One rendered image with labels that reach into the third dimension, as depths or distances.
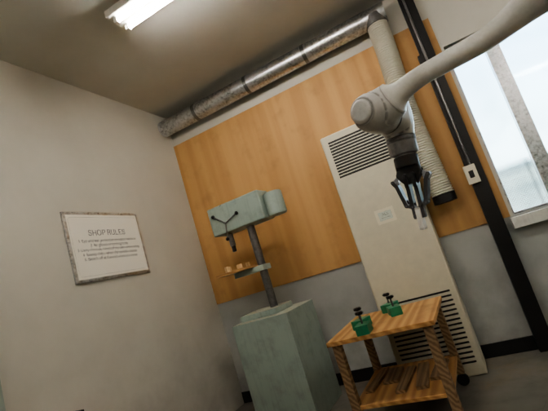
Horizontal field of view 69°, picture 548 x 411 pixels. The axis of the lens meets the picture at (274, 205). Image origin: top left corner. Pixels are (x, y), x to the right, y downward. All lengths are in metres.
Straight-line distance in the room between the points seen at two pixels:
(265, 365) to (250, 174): 1.57
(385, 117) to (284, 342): 1.90
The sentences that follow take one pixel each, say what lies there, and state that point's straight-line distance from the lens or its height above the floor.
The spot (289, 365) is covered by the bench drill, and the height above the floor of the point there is 0.38.
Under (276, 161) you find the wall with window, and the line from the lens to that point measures 3.41.
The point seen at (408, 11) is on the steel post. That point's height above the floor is 2.47.
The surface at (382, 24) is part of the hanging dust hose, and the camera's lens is 3.30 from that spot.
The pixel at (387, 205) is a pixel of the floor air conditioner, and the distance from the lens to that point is 2.84.
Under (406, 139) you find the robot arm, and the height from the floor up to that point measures 1.22.
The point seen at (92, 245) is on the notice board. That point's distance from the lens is 2.84.
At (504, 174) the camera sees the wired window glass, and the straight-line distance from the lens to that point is 3.21.
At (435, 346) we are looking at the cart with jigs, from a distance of 2.19.
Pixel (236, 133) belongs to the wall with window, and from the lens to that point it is 3.63.
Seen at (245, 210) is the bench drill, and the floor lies 1.46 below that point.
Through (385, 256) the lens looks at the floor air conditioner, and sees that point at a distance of 2.85.
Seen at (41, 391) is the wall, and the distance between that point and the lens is 2.50.
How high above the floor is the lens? 0.95
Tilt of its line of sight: 10 degrees up
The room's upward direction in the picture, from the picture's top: 17 degrees counter-clockwise
